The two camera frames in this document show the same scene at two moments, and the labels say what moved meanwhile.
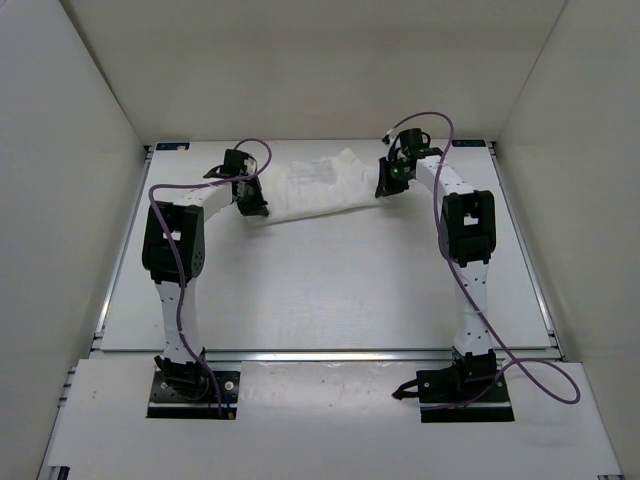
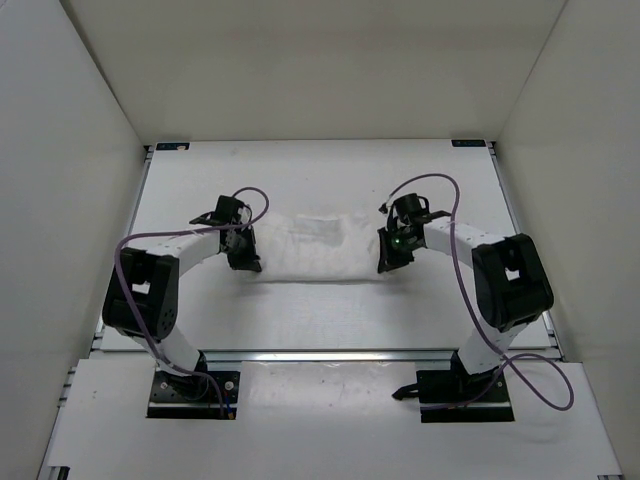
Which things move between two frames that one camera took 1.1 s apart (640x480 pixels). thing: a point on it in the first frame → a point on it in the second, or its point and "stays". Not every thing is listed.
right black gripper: [386, 187] → [389, 260]
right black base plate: [478, 410] stays
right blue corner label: [469, 143] stays
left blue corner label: [175, 146] stays
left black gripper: [257, 208] → [249, 261]
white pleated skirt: [307, 188] → [317, 248]
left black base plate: [193, 401] stays
